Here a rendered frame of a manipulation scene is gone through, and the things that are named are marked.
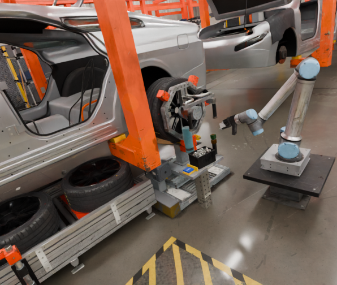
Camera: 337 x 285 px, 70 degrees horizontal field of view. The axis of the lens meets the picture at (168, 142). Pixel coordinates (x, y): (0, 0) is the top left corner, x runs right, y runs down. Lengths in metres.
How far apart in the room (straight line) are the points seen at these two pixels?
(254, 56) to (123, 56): 3.16
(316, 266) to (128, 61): 1.92
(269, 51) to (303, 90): 2.87
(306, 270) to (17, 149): 2.26
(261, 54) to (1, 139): 3.97
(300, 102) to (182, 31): 1.59
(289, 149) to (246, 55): 2.86
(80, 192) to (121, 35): 1.30
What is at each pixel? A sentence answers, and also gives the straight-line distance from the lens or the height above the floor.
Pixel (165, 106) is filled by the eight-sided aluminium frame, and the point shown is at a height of 0.98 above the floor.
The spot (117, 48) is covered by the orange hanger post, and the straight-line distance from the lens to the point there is 1.85.
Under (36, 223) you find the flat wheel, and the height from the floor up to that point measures 0.49.
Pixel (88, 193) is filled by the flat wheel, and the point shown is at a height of 0.48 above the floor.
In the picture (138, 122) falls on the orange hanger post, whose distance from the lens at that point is 1.94.
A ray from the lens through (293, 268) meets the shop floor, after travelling 2.00.
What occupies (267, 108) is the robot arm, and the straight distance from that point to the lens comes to 2.14.
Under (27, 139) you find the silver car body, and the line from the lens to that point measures 2.22.
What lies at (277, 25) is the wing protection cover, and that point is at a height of 1.38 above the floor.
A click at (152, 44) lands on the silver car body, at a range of 2.68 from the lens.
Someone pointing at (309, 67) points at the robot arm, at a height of 1.20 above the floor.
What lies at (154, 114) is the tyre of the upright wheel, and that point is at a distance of 2.26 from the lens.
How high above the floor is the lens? 1.55
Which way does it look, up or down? 23 degrees down
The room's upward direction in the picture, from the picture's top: 11 degrees counter-clockwise
